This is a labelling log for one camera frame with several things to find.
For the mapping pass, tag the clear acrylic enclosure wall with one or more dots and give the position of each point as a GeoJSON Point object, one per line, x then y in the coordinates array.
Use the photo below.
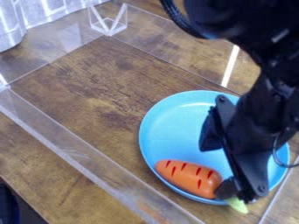
{"type": "Point", "coordinates": [78, 83]}

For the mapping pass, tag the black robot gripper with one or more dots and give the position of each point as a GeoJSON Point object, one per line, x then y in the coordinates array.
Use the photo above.
{"type": "Point", "coordinates": [266, 119]}

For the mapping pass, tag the white checkered curtain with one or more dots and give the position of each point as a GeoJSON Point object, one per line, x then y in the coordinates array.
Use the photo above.
{"type": "Point", "coordinates": [20, 15]}

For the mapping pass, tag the orange toy carrot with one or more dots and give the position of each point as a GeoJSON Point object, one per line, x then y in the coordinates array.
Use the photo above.
{"type": "Point", "coordinates": [192, 178]}

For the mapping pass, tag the blue round plastic tray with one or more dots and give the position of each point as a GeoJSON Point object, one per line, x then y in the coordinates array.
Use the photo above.
{"type": "Point", "coordinates": [170, 131]}

